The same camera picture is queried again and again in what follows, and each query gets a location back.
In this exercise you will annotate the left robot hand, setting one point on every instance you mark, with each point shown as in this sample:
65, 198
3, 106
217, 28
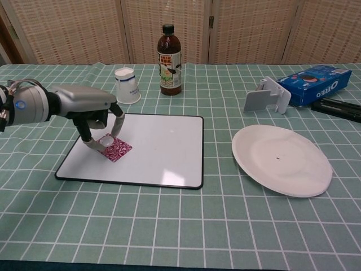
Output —
84, 98

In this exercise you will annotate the small white round cap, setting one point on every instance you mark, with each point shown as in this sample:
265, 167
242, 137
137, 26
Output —
107, 141

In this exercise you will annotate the white paper cup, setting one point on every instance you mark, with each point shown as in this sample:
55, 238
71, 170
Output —
127, 87

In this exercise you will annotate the bamboo folding screen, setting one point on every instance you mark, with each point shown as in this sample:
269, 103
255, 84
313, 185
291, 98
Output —
84, 31

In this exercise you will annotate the dark glass bottle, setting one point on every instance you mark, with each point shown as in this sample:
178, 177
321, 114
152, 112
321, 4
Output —
169, 70

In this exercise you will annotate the green grid tablecloth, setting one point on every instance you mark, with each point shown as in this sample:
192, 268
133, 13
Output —
180, 226

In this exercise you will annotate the white phone stand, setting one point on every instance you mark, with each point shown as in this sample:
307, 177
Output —
258, 100

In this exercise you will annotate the white paper plate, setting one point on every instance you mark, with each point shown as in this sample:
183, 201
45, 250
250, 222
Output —
279, 161

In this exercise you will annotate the blue Oreo box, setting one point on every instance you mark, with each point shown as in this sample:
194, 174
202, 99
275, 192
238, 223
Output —
316, 84

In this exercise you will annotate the white board with black frame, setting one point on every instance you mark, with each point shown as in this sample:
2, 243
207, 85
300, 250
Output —
163, 152

